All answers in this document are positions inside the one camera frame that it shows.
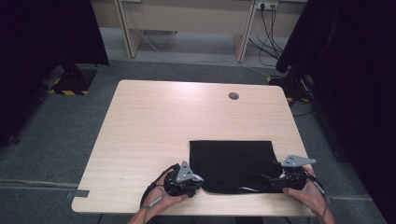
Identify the long white floor cable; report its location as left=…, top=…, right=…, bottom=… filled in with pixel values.
left=174, top=58, right=289, bottom=79

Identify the black cloth with white trim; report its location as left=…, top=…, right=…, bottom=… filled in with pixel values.
left=189, top=140, right=284, bottom=195

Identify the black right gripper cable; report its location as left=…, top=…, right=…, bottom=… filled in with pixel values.
left=306, top=173, right=329, bottom=218

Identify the person's left hand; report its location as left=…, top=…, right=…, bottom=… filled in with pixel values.
left=141, top=169, right=189, bottom=218

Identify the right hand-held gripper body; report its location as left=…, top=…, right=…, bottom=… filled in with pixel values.
left=268, top=154, right=318, bottom=192

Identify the person's right hand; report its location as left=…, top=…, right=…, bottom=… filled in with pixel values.
left=282, top=165, right=329, bottom=217

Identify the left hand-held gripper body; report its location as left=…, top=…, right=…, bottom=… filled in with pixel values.
left=163, top=160, right=205, bottom=199

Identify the stand base with striped tape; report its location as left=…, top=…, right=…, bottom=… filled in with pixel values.
left=46, top=63, right=98, bottom=96
left=266, top=66, right=316, bottom=105

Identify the black curtain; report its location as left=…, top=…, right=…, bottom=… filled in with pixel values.
left=275, top=0, right=396, bottom=224
left=0, top=0, right=110, bottom=147

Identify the beige wooden desk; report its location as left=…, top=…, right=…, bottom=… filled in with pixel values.
left=112, top=0, right=260, bottom=63

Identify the bundle of black cables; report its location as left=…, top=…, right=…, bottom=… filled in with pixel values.
left=247, top=4, right=285, bottom=68

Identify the white wall socket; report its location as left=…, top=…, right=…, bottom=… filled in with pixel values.
left=255, top=0, right=280, bottom=10

